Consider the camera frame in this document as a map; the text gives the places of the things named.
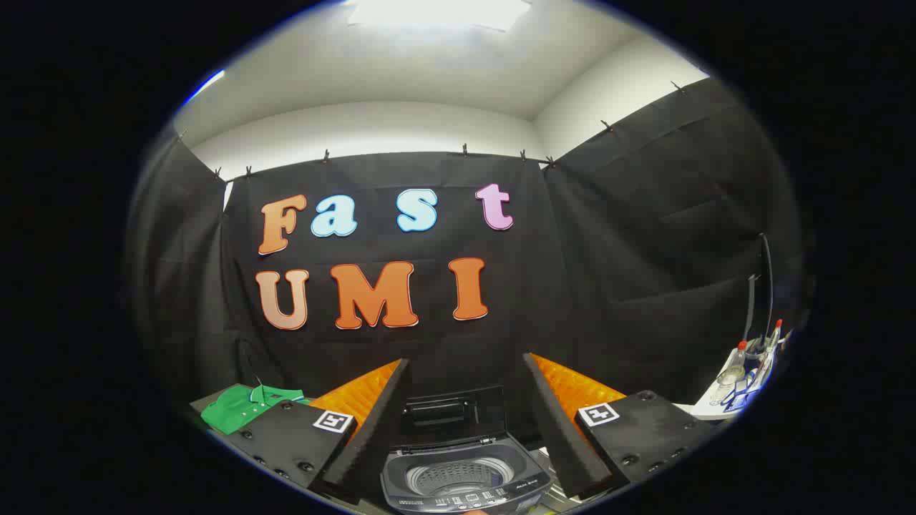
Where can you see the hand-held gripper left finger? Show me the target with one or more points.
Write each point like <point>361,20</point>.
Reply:
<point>376,429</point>

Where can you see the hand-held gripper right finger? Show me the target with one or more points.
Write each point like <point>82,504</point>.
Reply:
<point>554,429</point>

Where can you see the dark transparent washing machine lid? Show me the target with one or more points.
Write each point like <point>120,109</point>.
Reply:
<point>451,415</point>

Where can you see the grey washing machine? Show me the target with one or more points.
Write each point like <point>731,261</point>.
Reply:
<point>458,476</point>

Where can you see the green polo shirt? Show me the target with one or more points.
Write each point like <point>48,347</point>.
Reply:
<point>236,411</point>

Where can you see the clear bottle red cap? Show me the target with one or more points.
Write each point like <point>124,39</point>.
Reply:
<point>731,372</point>
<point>774,340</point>

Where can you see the row of black cloth clips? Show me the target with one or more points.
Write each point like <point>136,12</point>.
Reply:
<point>464,149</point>

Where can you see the ceiling light panel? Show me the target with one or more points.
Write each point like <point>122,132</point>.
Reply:
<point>436,13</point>
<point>206,84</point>

